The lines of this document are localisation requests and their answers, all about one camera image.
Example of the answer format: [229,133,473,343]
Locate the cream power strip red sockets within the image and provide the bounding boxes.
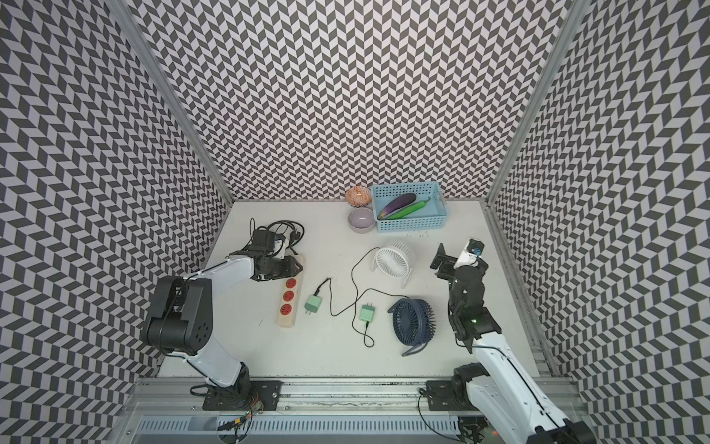
[277,255,305,329]

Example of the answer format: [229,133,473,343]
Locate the green power adapter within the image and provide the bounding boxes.
[304,294,323,314]
[360,305,375,325]

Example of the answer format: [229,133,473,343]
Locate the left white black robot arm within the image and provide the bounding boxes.
[141,251,303,400]

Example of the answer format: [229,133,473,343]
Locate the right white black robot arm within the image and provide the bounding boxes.
[431,239,596,443]

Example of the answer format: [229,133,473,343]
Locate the white desk fan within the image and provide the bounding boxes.
[372,239,416,289]

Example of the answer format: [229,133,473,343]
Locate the dark blue desk fan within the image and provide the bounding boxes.
[388,298,436,357]

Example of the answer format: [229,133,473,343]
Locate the light blue plastic basket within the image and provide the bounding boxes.
[370,181,449,233]

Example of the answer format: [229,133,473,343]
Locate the green cucumber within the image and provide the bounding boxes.
[386,200,429,220]

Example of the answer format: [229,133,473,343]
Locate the purple eggplant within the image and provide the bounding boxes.
[378,192,416,219]

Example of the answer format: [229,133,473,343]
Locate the lilac plastic bowl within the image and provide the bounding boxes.
[348,207,376,234]

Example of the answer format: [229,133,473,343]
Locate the orange patterned bowl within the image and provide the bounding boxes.
[345,186,372,207]

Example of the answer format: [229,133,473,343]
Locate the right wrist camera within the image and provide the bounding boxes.
[454,239,484,269]

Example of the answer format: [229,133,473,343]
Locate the black power strip cord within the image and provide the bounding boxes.
[260,219,306,245]

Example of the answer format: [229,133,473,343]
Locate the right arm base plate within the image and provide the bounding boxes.
[425,379,474,412]

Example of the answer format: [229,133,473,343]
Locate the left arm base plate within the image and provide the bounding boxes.
[201,379,283,413]

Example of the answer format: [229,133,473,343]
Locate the aluminium front rail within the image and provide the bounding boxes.
[126,377,434,416]

